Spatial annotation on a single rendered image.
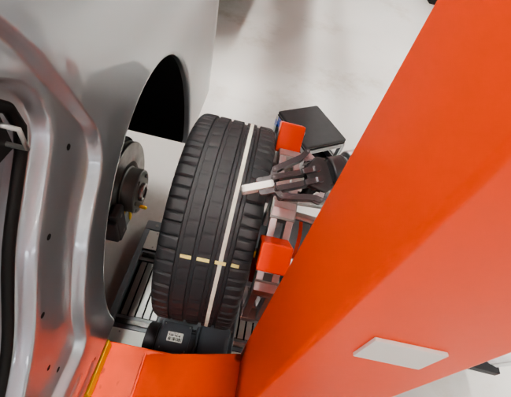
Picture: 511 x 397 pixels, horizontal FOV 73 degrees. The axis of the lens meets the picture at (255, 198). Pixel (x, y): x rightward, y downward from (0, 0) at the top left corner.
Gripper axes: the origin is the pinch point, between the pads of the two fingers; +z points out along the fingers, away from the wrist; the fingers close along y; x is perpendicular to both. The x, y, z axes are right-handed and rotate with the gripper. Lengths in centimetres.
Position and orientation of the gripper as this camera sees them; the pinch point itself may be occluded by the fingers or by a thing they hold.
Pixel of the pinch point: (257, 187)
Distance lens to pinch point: 74.5
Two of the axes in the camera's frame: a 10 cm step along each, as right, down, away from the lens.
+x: 1.1, -2.5, -9.6
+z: -9.7, 1.9, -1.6
